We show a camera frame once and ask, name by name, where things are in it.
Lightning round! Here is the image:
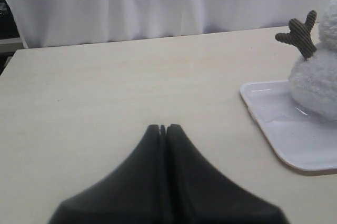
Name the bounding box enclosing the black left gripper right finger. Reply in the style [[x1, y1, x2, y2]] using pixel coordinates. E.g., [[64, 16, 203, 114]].
[[165, 124, 289, 223]]

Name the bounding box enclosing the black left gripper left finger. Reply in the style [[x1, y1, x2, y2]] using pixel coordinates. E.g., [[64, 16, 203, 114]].
[[49, 125, 166, 223]]

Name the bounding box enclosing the white plush snowman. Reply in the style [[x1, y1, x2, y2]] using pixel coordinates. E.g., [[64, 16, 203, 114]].
[[275, 0, 336, 120]]

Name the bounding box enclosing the white plastic tray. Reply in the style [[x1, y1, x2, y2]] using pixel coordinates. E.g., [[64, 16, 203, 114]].
[[240, 80, 336, 173]]

